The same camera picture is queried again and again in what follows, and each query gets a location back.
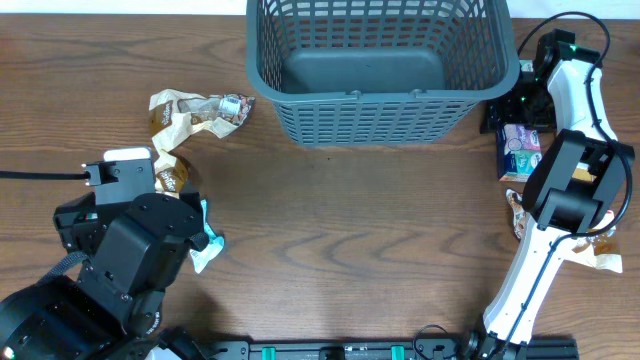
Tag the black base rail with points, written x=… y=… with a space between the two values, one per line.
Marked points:
x=423 y=348

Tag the red yellow spaghetti packet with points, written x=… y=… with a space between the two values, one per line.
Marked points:
x=583 y=175

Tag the beige brown snack bag lower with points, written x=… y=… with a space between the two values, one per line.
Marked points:
x=171 y=174

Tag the beige brown snack bag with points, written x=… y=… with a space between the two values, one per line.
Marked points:
x=174 y=116
x=171 y=174

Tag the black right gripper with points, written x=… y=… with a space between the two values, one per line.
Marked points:
x=547 y=119

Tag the teal white small packet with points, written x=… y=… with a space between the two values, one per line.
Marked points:
x=215 y=245

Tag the beige snack bag right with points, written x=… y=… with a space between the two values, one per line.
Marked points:
x=601 y=252

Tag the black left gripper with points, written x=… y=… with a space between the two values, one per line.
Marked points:
x=78 y=224

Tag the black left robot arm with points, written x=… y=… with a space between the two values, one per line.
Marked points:
x=115 y=305

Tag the grey plastic mesh basket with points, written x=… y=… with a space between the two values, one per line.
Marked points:
x=378 y=72

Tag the beige brown snack bag upper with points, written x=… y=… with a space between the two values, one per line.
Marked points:
x=174 y=116

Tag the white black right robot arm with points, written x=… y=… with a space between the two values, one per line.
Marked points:
x=568 y=194

